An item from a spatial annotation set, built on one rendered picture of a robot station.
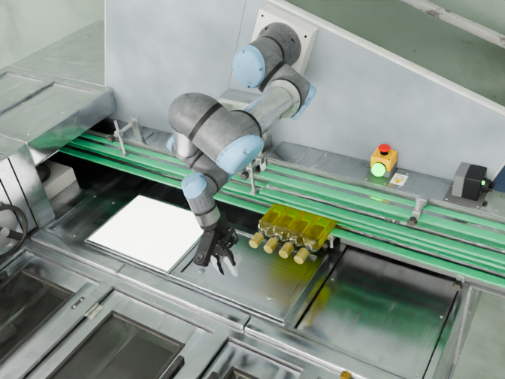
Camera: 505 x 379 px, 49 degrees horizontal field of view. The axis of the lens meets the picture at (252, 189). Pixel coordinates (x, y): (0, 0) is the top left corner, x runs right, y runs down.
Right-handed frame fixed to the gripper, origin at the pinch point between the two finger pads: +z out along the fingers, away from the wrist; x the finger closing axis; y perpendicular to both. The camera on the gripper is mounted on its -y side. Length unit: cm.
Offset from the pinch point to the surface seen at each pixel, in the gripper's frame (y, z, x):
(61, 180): 24, -17, 107
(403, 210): 37, -1, -46
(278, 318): 0.2, 16.6, -13.7
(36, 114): 27, -49, 102
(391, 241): 41, 14, -38
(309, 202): 37.2, -2.9, -12.1
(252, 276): 12.9, 12.6, 3.4
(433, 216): 39, 1, -55
